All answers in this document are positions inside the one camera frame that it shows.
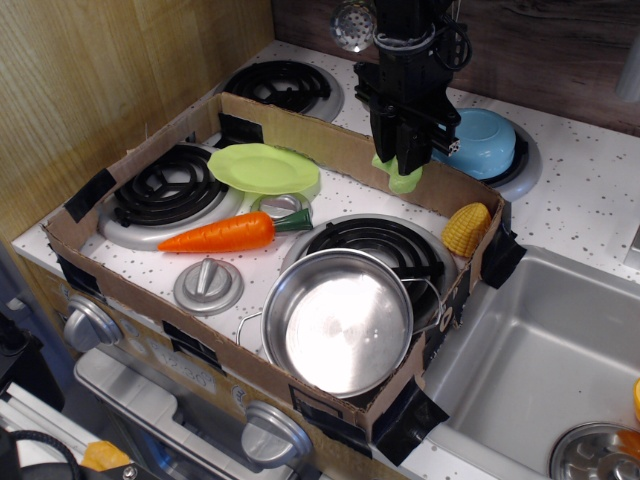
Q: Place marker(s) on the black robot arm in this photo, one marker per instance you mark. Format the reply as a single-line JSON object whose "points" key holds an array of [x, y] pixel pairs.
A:
{"points": [[402, 24]]}

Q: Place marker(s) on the silver oven knob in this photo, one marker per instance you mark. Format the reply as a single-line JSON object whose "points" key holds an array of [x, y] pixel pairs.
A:
{"points": [[88, 326], [271, 439]]}

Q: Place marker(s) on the brown cardboard fence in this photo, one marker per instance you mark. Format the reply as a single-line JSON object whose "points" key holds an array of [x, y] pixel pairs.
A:
{"points": [[370, 432]]}

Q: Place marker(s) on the light green plastic plate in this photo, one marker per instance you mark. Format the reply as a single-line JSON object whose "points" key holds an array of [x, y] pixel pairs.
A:
{"points": [[263, 169]]}

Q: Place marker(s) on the orange yellow cloth piece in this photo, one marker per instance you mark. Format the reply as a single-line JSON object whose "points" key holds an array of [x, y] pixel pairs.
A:
{"points": [[102, 455]]}

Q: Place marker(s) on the orange toy carrot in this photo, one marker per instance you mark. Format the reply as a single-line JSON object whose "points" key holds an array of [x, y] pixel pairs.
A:
{"points": [[239, 233]]}

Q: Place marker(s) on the silver hanging strainer ladle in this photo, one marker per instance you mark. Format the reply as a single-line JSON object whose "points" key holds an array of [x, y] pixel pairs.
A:
{"points": [[353, 25]]}

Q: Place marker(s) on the back right black burner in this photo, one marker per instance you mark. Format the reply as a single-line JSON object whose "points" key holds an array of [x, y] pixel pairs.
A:
{"points": [[525, 170]]}

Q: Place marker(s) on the silver oven door handle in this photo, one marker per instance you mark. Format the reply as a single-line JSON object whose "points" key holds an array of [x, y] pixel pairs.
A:
{"points": [[176, 434]]}

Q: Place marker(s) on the silver metal pan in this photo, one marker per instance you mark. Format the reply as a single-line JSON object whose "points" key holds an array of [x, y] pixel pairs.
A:
{"points": [[342, 320]]}

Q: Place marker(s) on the back left black burner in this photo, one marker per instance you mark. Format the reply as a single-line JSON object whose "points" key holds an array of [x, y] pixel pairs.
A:
{"points": [[291, 85]]}

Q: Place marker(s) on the black burner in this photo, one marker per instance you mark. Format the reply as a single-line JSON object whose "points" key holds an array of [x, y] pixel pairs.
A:
{"points": [[291, 85], [174, 194], [525, 170], [415, 254]]}

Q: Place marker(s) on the yellow toy corn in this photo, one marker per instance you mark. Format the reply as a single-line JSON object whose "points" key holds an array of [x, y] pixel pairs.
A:
{"points": [[465, 229]]}

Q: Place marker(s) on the green toy broccoli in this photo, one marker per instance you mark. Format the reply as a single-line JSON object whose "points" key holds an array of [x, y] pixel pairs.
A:
{"points": [[397, 182]]}

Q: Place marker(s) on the silver oven knob right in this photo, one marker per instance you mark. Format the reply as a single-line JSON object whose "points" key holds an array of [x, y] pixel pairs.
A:
{"points": [[271, 439]]}

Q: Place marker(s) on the front right black burner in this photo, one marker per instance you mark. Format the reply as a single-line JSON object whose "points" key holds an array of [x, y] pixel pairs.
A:
{"points": [[415, 254]]}

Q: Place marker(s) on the light blue plastic bowl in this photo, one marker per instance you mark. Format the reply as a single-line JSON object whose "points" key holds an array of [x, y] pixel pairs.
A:
{"points": [[486, 144]]}

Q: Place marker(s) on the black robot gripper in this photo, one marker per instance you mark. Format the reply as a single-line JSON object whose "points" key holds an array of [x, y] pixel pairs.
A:
{"points": [[410, 113]]}

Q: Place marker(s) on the front left black burner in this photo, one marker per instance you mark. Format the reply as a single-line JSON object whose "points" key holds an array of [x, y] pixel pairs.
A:
{"points": [[174, 194]]}

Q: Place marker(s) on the silver oven knob left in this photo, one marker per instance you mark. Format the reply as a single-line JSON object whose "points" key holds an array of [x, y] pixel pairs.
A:
{"points": [[88, 326]]}

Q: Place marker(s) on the silver stove knob middle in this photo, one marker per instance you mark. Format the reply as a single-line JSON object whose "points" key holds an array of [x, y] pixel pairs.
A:
{"points": [[282, 205]]}

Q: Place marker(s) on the silver stove knob front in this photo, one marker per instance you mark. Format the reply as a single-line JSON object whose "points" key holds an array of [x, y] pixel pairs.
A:
{"points": [[208, 287]]}

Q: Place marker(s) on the silver sink basin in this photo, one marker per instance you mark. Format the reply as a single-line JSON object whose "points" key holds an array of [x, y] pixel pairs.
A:
{"points": [[555, 347]]}

